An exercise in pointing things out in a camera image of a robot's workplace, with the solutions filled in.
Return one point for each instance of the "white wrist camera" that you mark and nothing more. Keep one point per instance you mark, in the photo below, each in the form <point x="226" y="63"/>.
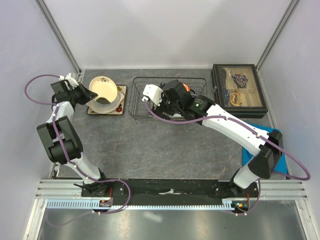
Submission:
<point x="70" y="81"/>
<point x="152" y="93"/>

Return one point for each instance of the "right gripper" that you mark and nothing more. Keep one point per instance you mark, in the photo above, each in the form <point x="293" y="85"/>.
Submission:
<point x="163" y="97"/>

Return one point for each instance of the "black wire dish rack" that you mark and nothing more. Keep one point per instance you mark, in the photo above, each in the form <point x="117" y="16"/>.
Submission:
<point x="136" y="107"/>

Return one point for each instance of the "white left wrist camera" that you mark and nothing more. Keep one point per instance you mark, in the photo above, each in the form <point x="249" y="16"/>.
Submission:
<point x="70" y="81"/>

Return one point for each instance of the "black glass-lid jewelry box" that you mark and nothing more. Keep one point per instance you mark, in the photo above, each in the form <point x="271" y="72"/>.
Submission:
<point x="237" y="89"/>

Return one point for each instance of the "grey slotted cable duct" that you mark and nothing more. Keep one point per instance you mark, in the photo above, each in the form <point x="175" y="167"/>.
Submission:
<point x="96" y="204"/>

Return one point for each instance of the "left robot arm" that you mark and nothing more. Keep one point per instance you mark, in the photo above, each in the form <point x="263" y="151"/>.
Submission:
<point x="60" y="139"/>

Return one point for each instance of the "cream plate blue spiral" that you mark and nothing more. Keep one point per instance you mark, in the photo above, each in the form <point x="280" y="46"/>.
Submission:
<point x="102" y="106"/>

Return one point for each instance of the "orange mug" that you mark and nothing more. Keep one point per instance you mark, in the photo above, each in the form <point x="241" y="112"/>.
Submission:
<point x="187" y="88"/>

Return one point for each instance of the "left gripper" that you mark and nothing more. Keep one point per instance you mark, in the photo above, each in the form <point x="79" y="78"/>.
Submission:
<point x="87" y="95"/>

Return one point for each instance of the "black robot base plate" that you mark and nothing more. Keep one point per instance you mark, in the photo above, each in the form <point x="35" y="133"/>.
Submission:
<point x="174" y="191"/>

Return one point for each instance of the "square floral plate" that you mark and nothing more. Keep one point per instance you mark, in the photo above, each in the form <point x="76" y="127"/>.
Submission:
<point x="119" y="110"/>

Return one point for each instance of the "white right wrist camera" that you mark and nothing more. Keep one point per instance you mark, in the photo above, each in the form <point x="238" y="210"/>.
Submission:
<point x="152" y="93"/>

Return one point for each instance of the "white ribbed bowl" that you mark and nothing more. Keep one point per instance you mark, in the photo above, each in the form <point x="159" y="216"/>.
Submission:
<point x="177" y="115"/>

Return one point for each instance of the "small cream plate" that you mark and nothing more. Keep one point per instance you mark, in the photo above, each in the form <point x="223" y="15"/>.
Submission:
<point x="105" y="88"/>

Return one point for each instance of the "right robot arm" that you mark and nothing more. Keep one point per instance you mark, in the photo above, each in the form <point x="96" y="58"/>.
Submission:
<point x="263" y="145"/>

